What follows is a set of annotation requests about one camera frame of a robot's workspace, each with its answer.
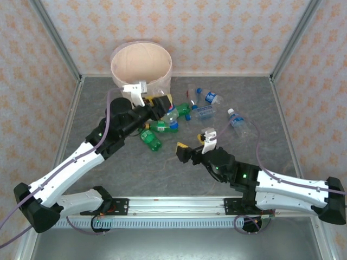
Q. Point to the clear bottle purple label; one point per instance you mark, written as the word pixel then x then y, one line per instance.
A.
pixel 170 116

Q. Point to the green plastic bottle yellow cap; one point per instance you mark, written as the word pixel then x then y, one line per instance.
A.
pixel 183 109
pixel 150 140
pixel 160 126

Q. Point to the crushed clear bottle blue cap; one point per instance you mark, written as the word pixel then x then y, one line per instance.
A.
pixel 202 113

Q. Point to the clear bottle red label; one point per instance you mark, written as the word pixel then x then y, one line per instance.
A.
pixel 192 93

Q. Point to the blue label bottle white cap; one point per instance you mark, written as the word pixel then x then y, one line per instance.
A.
pixel 238 122

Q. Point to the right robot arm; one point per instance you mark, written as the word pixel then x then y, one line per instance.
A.
pixel 284 181

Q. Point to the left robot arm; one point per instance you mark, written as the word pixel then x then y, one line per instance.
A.
pixel 67 168

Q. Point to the cream plastic bin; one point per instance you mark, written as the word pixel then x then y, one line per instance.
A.
pixel 168 88

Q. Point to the pink plastic bin liner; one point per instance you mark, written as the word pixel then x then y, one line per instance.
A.
pixel 141 65

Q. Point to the aluminium table edge rail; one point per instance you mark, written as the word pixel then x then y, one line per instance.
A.
pixel 71 108
pixel 282 108
pixel 217 75

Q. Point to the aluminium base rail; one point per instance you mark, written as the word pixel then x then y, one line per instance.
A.
pixel 176 205

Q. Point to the aluminium frame post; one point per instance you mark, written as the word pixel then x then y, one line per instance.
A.
pixel 53 35
pixel 296 35

